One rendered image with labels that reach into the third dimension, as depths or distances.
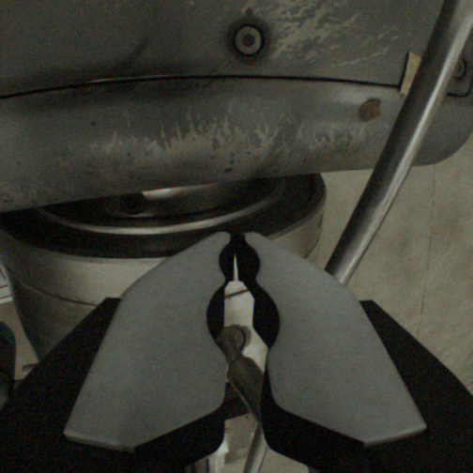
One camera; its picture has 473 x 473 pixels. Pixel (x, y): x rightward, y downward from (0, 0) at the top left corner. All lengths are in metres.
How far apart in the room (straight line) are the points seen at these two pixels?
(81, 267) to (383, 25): 0.22
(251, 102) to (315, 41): 0.05
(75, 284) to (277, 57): 0.17
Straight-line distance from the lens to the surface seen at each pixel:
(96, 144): 0.17
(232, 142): 0.19
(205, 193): 0.27
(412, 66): 0.24
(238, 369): 0.25
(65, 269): 0.25
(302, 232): 0.28
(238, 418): 0.89
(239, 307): 0.26
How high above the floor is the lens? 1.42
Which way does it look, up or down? 54 degrees down
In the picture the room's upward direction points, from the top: 141 degrees clockwise
